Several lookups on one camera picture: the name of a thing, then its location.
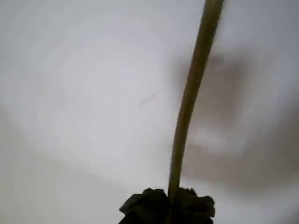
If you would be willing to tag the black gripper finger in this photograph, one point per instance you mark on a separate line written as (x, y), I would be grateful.
(149, 207)
(191, 207)

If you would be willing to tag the red rose with grey stem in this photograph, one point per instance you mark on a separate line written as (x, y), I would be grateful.
(187, 98)

